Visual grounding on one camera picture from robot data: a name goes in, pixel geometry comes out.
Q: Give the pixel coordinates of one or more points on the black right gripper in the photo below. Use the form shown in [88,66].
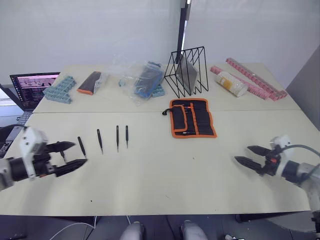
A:
[271,165]

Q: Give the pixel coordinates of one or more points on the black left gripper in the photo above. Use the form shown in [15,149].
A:
[41,163]

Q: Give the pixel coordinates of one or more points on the black tweezers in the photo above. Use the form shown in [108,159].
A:
[100,140]
[63,157]
[127,136]
[81,146]
[117,137]

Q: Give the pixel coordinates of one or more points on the black orange-trimmed tool roll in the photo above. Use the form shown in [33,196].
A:
[200,120]

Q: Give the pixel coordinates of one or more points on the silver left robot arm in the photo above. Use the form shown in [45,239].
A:
[7,172]

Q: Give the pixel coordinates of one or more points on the white yellow paper roll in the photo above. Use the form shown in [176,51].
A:
[232,83]

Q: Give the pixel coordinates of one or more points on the pink ribbed strip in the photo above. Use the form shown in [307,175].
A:
[257,78]
[255,90]

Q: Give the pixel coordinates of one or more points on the open laptop computer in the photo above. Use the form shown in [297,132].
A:
[35,87]

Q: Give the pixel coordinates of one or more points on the rolled black orange pouch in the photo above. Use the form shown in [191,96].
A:
[88,83]

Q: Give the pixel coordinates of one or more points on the small teal plastic piece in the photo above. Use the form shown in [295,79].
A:
[121,82]

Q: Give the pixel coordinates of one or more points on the grey rounded robot knee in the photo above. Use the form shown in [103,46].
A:
[132,231]
[193,231]

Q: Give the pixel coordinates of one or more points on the empty clear plastic bag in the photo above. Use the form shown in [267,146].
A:
[112,70]

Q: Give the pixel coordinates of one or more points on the grey sheet in rack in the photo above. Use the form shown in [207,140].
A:
[187,72]

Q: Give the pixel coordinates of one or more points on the clear bag with blue items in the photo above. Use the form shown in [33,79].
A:
[147,80]

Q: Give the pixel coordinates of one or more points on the teal plastic box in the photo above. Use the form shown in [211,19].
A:
[158,91]

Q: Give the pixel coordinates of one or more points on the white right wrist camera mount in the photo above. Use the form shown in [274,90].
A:
[281,141]

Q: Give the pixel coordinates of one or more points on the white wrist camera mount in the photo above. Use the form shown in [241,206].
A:
[281,141]
[31,140]

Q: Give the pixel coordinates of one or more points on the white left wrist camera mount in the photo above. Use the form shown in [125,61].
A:
[31,140]

